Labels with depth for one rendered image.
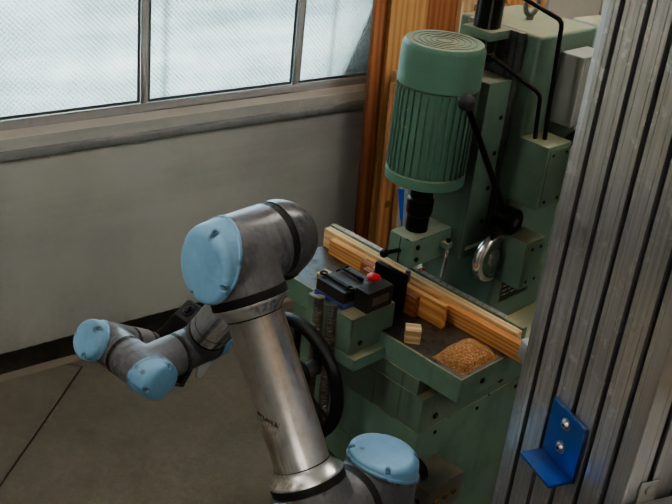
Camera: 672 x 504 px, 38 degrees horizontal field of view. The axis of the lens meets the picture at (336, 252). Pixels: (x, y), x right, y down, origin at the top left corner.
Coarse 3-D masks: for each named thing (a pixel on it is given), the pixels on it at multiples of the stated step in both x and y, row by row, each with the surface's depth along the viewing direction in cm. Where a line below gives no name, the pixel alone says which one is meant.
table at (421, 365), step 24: (312, 264) 238; (336, 264) 239; (288, 288) 234; (312, 288) 228; (384, 336) 213; (432, 336) 214; (456, 336) 215; (336, 360) 212; (360, 360) 209; (408, 360) 210; (432, 360) 205; (504, 360) 210; (432, 384) 206; (456, 384) 201; (480, 384) 206
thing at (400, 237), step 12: (396, 228) 221; (432, 228) 223; (444, 228) 224; (396, 240) 220; (408, 240) 217; (420, 240) 218; (432, 240) 221; (408, 252) 218; (420, 252) 220; (432, 252) 223; (408, 264) 219
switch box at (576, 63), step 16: (576, 48) 217; (592, 48) 218; (560, 64) 215; (576, 64) 212; (560, 80) 216; (576, 80) 213; (560, 96) 217; (576, 96) 214; (560, 112) 218; (576, 112) 216
